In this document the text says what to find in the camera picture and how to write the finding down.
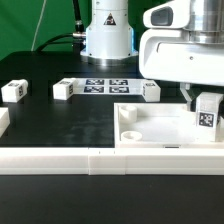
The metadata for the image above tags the sheet of fiducial markers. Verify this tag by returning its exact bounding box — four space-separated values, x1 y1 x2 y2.
74 78 142 95

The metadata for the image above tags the black cable bundle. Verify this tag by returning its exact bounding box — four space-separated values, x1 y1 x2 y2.
35 0 88 54

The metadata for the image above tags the white thin cable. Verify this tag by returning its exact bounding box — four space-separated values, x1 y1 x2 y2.
31 0 48 52

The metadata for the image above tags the white square tabletop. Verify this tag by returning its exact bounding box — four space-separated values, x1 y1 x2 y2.
114 103 224 149

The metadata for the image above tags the white front fence bar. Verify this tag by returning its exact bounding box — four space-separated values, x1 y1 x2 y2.
0 147 224 175

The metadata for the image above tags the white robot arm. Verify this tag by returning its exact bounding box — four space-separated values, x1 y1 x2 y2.
81 0 224 86

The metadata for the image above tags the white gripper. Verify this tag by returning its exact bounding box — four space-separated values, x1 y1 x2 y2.
139 0 224 112

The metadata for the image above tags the white left fence piece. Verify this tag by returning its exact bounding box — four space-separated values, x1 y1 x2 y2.
0 107 10 137

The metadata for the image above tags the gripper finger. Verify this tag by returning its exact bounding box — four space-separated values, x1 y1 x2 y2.
218 99 224 117

